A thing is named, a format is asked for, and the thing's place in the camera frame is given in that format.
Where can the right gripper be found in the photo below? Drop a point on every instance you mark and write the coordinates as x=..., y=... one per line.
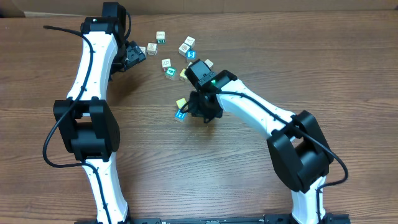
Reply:
x=203, y=109

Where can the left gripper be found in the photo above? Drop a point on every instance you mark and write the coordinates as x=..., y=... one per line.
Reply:
x=134, y=55

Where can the yellow block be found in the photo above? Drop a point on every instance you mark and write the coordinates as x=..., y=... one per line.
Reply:
x=181, y=103
x=183, y=76

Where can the blue symbol block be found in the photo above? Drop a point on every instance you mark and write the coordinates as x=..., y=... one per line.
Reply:
x=180, y=116

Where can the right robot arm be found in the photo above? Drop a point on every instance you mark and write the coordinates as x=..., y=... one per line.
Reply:
x=297, y=147

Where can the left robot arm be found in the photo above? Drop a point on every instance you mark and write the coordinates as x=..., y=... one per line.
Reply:
x=86, y=123

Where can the wooden block bird picture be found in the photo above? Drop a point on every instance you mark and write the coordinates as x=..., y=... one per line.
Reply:
x=143, y=49

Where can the wooden block red letter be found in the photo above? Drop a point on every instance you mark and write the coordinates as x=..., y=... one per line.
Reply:
x=152, y=49

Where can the block with green side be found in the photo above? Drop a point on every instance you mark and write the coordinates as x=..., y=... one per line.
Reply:
x=160, y=37

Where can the wooden block faint drawing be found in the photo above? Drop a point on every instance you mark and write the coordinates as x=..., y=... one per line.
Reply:
x=166, y=63

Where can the yellow top block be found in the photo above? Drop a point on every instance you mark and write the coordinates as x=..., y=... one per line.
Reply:
x=183, y=76

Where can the green number four block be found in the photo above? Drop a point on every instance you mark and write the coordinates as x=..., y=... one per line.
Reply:
x=170, y=73

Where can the wooden block round picture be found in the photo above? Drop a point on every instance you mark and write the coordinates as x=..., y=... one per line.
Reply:
x=183, y=49

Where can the blue number five block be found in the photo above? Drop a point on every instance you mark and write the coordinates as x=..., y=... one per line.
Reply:
x=191, y=55

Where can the top right wooden block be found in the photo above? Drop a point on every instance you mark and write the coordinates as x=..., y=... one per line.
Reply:
x=190, y=41

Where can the cardboard backdrop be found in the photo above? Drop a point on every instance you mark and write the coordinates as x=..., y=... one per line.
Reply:
x=18, y=8

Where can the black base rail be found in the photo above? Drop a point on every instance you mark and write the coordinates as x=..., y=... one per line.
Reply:
x=265, y=219

